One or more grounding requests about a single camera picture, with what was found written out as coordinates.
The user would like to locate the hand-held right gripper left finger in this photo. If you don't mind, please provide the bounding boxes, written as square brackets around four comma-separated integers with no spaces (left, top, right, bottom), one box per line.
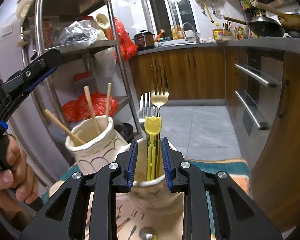
[19,139,138,240]

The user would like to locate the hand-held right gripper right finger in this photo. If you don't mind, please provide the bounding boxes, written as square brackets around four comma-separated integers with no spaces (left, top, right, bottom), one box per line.
[161,137,283,240]

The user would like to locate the white floral ceramic utensil holder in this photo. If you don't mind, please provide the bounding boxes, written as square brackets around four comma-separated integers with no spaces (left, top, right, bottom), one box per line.
[49,116,188,217]

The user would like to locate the yellow handled small spoon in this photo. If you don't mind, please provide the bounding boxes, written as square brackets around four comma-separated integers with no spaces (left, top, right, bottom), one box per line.
[139,226,157,240]
[144,116,162,181]

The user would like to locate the silver fork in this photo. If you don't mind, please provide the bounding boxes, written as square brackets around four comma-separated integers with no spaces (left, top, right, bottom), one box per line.
[139,92,158,140]

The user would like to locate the wooden chopstick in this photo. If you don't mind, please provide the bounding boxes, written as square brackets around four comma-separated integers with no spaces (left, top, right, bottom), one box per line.
[84,85,101,134]
[105,82,113,118]
[43,109,87,145]

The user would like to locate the gold fork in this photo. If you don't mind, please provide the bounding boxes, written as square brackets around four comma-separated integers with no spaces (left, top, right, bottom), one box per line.
[150,64,170,120]

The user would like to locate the person's left hand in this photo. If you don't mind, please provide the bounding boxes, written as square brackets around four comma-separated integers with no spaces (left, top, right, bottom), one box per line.
[0,135,40,232]

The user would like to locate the metal shelf rack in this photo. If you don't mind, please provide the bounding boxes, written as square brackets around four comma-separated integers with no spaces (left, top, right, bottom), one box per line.
[17,0,140,180]

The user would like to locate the clear plastic bag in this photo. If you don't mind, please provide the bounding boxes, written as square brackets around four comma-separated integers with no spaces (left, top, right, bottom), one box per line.
[57,20,98,47]

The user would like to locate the printed quilted table cloth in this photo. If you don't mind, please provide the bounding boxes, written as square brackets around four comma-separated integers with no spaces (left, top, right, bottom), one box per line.
[40,159,252,240]

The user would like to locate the crumpled red plastic bag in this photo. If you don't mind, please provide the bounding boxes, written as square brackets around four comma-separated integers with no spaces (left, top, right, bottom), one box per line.
[62,91,119,122]

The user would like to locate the white plastic bag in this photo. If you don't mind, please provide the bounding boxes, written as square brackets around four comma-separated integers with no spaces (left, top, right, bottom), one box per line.
[94,46,117,78]

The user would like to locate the beige slotted ladle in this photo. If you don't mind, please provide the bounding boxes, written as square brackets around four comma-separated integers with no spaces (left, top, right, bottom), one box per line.
[96,14,111,29]

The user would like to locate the hanging red plastic bag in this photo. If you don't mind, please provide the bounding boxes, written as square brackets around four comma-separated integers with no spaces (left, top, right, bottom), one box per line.
[112,17,138,62]

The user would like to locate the wooden base cabinets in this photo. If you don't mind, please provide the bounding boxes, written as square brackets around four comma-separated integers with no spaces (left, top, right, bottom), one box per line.
[129,47,300,232]

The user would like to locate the dark red rice cooker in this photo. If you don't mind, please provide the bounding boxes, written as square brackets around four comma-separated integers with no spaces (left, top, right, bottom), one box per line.
[133,30,156,51]

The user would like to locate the amber bottles by window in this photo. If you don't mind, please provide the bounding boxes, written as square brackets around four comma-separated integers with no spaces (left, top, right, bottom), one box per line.
[171,25,185,40]

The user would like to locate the metal faucet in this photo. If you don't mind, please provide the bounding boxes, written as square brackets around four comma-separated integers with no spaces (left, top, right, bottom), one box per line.
[182,22,201,43]

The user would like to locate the yellow oil bottle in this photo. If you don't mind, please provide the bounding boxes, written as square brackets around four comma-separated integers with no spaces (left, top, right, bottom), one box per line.
[212,22,224,41]

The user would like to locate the grey kitchen countertop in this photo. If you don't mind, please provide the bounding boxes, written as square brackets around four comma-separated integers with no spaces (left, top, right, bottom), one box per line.
[136,37,300,55]

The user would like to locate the row of condiment bottles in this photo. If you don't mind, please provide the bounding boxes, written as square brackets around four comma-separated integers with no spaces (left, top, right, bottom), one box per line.
[234,25,248,41]

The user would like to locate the kitchen window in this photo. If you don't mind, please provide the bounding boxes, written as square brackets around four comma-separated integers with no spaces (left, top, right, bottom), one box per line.
[143,0,198,40]

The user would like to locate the black wok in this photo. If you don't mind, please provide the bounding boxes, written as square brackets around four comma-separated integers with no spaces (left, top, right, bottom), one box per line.
[224,16,286,38]

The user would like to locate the spice packets beside hood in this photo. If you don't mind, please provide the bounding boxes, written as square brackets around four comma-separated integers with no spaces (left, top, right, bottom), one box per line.
[238,0,257,12]

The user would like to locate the built-in oven with steel handles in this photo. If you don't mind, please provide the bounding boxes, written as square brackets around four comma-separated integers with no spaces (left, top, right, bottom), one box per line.
[225,47,286,138]

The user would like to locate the brown wok with wooden handle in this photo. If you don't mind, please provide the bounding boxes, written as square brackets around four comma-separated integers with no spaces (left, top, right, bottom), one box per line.
[255,1,300,39]

